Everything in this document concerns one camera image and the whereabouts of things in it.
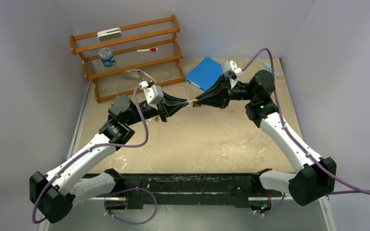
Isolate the wooden tiered rack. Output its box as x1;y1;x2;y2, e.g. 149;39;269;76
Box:
69;15;185;103

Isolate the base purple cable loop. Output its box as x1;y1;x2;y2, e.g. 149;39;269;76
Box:
104;187;158;225

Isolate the red capped marker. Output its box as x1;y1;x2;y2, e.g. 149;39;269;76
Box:
136;48;158;52

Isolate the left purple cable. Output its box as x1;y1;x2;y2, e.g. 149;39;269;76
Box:
31;81;150;224

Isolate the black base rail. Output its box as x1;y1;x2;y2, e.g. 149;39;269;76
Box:
100;173;282;210

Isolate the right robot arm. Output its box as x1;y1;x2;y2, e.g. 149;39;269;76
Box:
194;70;337;206

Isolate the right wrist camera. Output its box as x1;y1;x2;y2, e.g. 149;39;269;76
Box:
222;60;244;89

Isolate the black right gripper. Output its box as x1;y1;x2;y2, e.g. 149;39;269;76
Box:
197;73;258;110

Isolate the white eraser block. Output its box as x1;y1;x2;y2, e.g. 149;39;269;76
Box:
97;27;122;41

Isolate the light blue marker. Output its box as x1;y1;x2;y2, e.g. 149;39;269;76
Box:
263;62;281;77

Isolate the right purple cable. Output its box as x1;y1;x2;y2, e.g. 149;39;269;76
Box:
241;48;370;196

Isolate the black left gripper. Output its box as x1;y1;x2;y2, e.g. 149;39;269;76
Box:
125;90;187;126

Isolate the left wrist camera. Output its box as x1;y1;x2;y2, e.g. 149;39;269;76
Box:
142;85;164;110

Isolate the small brass padlock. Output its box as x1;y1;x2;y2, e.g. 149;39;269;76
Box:
186;99;202;107

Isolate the orange tipped pen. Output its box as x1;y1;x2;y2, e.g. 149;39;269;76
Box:
142;71;158;83

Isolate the blue white jar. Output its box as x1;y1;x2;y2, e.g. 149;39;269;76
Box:
98;47;116;67

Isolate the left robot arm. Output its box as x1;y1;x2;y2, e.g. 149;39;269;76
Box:
29;88;188;224

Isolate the blue folder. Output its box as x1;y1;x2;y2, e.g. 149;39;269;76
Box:
185;57;223;91

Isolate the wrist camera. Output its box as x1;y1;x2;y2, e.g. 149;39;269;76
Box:
222;60;244;89
142;85;164;110

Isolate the white stapler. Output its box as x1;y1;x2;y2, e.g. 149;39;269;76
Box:
121;69;142;80

